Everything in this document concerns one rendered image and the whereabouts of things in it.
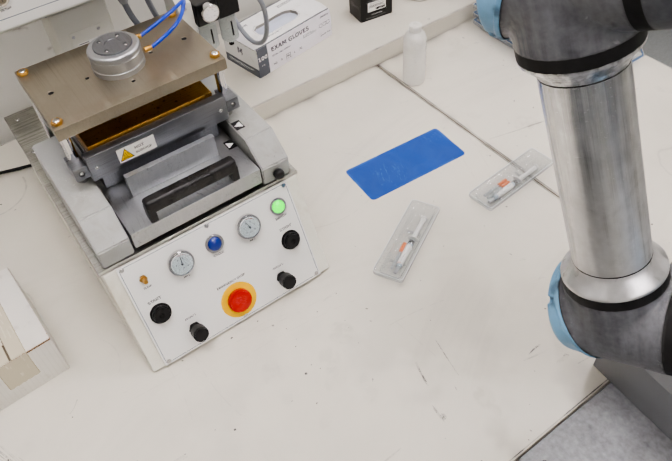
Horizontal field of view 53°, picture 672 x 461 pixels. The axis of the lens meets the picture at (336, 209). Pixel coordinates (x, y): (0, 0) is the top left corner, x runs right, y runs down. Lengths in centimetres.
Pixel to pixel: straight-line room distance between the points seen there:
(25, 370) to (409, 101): 93
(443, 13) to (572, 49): 114
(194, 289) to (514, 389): 51
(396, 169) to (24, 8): 71
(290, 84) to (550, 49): 96
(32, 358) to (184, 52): 52
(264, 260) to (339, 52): 64
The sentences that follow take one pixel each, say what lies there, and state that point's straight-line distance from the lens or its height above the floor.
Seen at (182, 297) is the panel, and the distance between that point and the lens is 110.
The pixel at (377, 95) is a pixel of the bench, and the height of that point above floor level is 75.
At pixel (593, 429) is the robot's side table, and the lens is 109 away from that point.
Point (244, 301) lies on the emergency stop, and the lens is 113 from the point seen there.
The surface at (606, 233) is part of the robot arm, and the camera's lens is 75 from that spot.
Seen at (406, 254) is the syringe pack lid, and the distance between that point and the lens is 119.
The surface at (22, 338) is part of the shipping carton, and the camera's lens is 115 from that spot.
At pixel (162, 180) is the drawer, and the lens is 108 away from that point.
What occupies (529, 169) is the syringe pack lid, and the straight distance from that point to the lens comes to 136.
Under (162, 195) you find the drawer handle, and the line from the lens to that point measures 101.
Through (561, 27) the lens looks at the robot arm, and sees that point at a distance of 62.
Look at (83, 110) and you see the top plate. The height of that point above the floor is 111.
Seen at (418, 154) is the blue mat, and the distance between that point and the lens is 140.
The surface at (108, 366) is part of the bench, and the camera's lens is 117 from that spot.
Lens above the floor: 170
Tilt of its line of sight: 47 degrees down
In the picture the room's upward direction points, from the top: 5 degrees counter-clockwise
